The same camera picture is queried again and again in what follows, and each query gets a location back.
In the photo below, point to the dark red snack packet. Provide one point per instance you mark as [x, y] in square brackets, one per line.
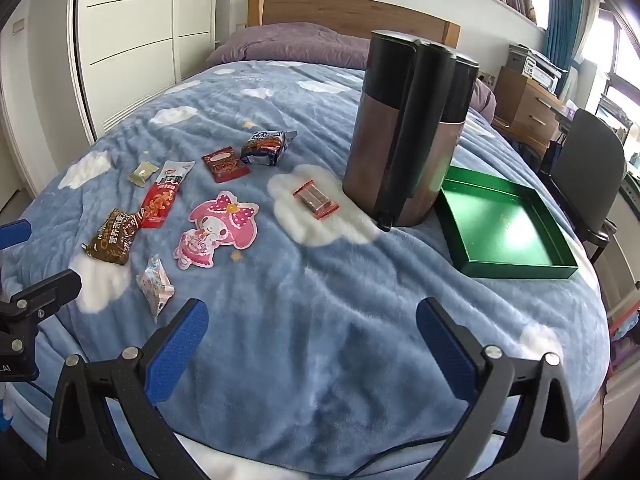
[225, 165]

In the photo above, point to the wooden headboard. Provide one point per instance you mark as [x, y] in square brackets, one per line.
[350, 12]

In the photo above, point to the green tray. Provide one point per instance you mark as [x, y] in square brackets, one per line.
[500, 230]

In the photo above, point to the teal curtain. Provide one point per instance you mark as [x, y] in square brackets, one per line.
[562, 20]

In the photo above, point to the red and white snack packet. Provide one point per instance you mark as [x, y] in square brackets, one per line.
[157, 202]

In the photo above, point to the white printer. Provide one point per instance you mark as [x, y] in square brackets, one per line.
[542, 72]

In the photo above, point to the white wardrobe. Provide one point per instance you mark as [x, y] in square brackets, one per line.
[135, 35]

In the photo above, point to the brown and black appliance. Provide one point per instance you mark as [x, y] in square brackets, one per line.
[380, 150]

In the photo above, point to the clear wafer packet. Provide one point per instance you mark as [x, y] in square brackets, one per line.
[315, 200]

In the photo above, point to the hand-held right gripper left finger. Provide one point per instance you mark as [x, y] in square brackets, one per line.
[175, 355]

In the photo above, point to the purple pillow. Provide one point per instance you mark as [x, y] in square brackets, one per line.
[290, 45]

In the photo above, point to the pink character shaped packet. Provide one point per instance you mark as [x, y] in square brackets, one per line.
[220, 230]

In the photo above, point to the wall socket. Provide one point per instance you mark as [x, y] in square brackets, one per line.
[487, 79]

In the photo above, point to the grey chair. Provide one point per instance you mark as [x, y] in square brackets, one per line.
[595, 170]

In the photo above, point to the small green packet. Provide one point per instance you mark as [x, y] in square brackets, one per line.
[140, 174]

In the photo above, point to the white candy packet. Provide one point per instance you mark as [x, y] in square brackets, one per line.
[156, 285]

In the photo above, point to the wooden dresser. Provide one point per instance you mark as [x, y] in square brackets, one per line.
[525, 105]

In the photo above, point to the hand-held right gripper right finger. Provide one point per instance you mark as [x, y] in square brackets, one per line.
[445, 355]

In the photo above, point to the white desk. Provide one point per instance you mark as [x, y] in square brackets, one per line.
[631, 195]

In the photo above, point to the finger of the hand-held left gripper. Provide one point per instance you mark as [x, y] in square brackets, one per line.
[12, 234]
[45, 291]

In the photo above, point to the brown snack packet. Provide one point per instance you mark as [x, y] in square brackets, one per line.
[112, 240]

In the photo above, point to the blue cookie packet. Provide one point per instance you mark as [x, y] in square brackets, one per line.
[265, 147]

